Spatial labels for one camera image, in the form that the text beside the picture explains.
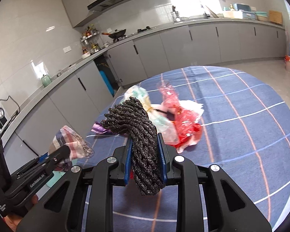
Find plaid plastic wrapper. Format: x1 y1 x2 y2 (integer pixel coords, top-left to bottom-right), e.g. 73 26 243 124
48 125 94 172

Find purple snack wrapper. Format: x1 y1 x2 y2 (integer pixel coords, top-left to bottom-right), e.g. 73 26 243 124
91 122 113 135

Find black braided rope bundle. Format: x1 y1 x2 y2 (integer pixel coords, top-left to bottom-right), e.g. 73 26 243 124
100 96 166 196

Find red plastic bag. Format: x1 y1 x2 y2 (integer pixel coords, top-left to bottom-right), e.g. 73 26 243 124
159 80 204 153

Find white plastic bag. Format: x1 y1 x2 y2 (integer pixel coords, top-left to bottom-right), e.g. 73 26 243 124
123 85 205 154

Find grey kitchen cabinets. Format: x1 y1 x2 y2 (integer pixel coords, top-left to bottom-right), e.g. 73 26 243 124
2 20 286 172

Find person's left hand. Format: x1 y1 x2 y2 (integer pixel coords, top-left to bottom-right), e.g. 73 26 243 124
3 195 38 232

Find green ceramic teapot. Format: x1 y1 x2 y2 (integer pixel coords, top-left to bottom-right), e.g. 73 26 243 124
41 74 52 87

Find blue plaid tablecloth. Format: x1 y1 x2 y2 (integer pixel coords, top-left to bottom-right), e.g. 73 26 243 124
77 66 290 231

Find spice rack with bottles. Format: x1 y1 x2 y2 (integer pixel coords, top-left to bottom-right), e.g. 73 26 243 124
80 24 102 54

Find black wok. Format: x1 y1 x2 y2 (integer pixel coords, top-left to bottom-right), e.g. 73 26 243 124
101 29 126 39

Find brown cutting board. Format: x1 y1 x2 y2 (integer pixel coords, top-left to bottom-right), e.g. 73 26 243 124
268 10 283 25

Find black power cable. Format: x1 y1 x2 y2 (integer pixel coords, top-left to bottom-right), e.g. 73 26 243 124
0 95 21 124

